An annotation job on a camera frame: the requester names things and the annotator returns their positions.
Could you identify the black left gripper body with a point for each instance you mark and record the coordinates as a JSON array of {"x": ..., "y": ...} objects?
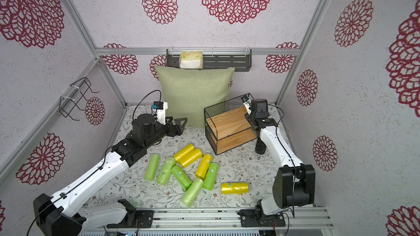
[{"x": 161, "y": 130}]

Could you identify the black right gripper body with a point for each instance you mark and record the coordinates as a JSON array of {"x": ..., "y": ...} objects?
[{"x": 261, "y": 147}]

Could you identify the yellow roll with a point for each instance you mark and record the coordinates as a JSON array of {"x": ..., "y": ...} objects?
[
  {"x": 183, "y": 153},
  {"x": 203, "y": 166},
  {"x": 190, "y": 158},
  {"x": 234, "y": 188}
]

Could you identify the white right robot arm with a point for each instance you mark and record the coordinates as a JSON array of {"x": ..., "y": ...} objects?
[{"x": 294, "y": 184}]

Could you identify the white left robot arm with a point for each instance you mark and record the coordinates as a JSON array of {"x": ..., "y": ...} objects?
[{"x": 64, "y": 214}]

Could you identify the black trash bag roll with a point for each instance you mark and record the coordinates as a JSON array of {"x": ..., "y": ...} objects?
[{"x": 260, "y": 147}]

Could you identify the green cushion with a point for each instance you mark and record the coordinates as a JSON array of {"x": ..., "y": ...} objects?
[{"x": 188, "y": 92}]

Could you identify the green roll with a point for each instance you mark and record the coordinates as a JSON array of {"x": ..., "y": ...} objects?
[
  {"x": 165, "y": 173},
  {"x": 191, "y": 193},
  {"x": 152, "y": 167},
  {"x": 210, "y": 177}
]

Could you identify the green roll far left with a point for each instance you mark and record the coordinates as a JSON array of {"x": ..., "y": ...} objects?
[{"x": 152, "y": 167}]

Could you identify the green roll middle diagonal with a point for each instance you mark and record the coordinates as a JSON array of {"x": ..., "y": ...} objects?
[{"x": 181, "y": 177}]

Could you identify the white yellow sponge pack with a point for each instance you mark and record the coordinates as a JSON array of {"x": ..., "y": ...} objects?
[{"x": 191, "y": 60}]

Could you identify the green roll right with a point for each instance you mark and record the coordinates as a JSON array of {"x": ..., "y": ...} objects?
[{"x": 210, "y": 177}]

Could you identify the green roll front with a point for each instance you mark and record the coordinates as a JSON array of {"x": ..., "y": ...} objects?
[{"x": 191, "y": 193}]

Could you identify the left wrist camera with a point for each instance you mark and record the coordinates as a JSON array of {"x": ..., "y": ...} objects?
[{"x": 159, "y": 111}]

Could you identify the grey wall rack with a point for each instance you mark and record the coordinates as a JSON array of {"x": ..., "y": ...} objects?
[{"x": 241, "y": 62}]

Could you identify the metal base rail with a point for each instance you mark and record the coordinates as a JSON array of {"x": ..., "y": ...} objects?
[{"x": 310, "y": 221}]

